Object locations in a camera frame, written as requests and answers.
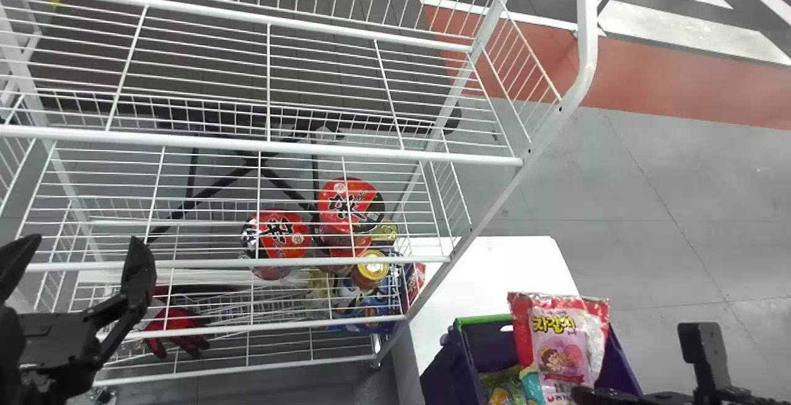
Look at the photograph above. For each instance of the purple crate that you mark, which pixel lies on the purple crate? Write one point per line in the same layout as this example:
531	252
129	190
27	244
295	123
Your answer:
463	362

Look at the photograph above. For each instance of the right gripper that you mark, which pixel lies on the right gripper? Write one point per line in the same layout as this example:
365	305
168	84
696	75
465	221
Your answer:
729	399

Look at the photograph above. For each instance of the green snack packet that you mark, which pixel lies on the green snack packet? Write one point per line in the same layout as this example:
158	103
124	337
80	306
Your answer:
502	389

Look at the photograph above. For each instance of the red gloves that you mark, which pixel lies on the red gloves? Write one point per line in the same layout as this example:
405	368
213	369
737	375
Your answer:
176	324

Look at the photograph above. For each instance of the yellow can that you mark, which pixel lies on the yellow can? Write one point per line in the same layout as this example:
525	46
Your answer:
369	269
385	233

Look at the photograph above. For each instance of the red noodle cup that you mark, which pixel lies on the red noodle cup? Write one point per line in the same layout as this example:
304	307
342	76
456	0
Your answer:
346	204
278	238

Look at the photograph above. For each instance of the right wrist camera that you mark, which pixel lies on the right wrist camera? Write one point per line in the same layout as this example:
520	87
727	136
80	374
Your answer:
701	343

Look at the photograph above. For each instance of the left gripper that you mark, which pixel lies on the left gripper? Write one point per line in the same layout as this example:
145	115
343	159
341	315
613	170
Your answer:
59	346

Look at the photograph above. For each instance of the teal snack packet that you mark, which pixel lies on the teal snack packet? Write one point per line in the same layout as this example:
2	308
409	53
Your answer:
531	389

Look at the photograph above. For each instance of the beige snack packet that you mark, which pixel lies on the beige snack packet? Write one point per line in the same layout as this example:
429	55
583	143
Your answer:
318	294

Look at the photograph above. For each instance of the red snack packet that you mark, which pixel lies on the red snack packet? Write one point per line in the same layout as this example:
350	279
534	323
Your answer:
414	281
559	343

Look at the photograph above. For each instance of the blue snack packet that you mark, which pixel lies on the blue snack packet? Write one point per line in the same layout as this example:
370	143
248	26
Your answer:
371	309

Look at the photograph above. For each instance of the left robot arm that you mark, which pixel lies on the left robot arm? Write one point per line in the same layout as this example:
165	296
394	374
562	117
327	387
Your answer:
7	355

